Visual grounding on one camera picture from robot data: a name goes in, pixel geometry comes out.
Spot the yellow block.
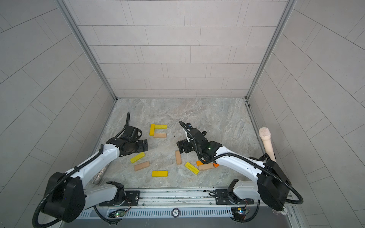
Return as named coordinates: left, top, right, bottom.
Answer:
left=130, top=152, right=145, bottom=163
left=152, top=171, right=168, bottom=177
left=155, top=124, right=168, bottom=129
left=184, top=162, right=200, bottom=175
left=149, top=124, right=155, bottom=136

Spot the natural wood block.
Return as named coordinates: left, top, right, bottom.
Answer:
left=134, top=161, right=150, bottom=172
left=153, top=133, right=167, bottom=138
left=175, top=151, right=182, bottom=165
left=198, top=163, right=214, bottom=171

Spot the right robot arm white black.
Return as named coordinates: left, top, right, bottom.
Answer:
left=177, top=123, right=304, bottom=211

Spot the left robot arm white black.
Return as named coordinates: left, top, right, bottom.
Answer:
left=32, top=124, right=148, bottom=228

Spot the yellow block bottom flat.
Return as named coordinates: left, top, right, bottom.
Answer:
left=152, top=171, right=168, bottom=177

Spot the right circuit board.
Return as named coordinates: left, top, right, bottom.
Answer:
left=231, top=208, right=248, bottom=219

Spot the circuit board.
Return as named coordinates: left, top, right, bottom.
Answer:
left=108, top=210, right=126, bottom=219
left=231, top=208, right=248, bottom=219

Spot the left circuit board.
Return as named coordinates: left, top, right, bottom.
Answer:
left=108, top=210, right=126, bottom=219

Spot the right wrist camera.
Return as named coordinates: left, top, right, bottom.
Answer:
left=179, top=121, right=193, bottom=134

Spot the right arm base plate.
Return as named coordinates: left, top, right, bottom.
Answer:
left=209, top=189, right=254, bottom=205

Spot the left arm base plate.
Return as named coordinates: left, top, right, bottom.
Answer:
left=99, top=191, right=140, bottom=207

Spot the beige cylinder post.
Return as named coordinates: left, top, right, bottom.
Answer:
left=259, top=127, right=276, bottom=162

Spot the aluminium rail frame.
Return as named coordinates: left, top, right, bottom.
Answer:
left=55, top=186, right=300, bottom=228

